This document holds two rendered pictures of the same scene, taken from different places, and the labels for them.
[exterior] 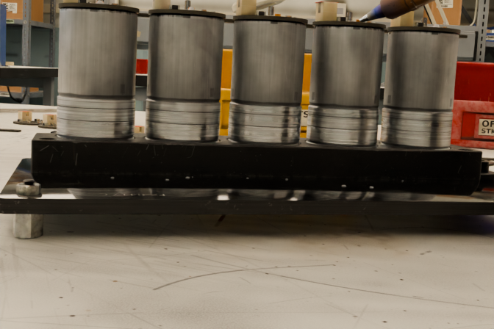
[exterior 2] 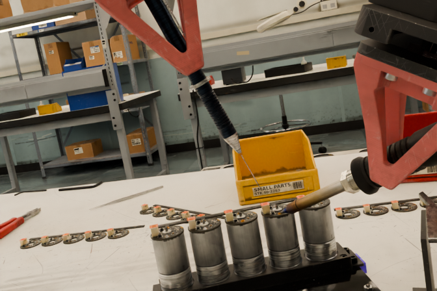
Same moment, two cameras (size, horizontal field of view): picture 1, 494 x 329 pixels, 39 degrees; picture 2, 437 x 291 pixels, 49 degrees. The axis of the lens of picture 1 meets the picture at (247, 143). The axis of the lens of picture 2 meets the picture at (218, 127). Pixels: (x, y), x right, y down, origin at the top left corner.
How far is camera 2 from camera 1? 18 cm
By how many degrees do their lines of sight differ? 9
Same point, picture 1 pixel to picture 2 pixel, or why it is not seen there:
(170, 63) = (201, 253)
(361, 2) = not seen: outside the picture
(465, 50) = not seen: hidden behind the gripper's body
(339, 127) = (281, 260)
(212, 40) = (216, 238)
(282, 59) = (248, 240)
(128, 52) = (183, 251)
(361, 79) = (285, 238)
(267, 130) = (248, 269)
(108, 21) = (172, 243)
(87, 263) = not seen: outside the picture
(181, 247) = not seen: outside the picture
